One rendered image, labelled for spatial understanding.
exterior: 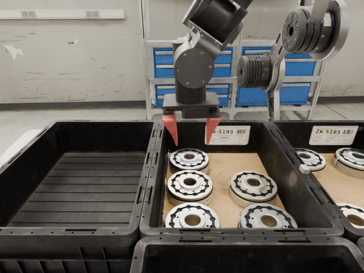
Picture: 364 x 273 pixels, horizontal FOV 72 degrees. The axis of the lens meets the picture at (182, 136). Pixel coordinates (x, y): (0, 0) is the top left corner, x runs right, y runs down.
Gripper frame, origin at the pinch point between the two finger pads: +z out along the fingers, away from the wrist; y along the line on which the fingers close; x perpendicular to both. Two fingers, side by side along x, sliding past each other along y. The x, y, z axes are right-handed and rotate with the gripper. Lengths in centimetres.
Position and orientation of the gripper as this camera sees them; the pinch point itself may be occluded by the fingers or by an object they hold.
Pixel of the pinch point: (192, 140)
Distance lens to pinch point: 51.8
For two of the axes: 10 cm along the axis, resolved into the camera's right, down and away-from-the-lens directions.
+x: 0.1, -4.9, 8.7
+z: 0.5, 8.7, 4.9
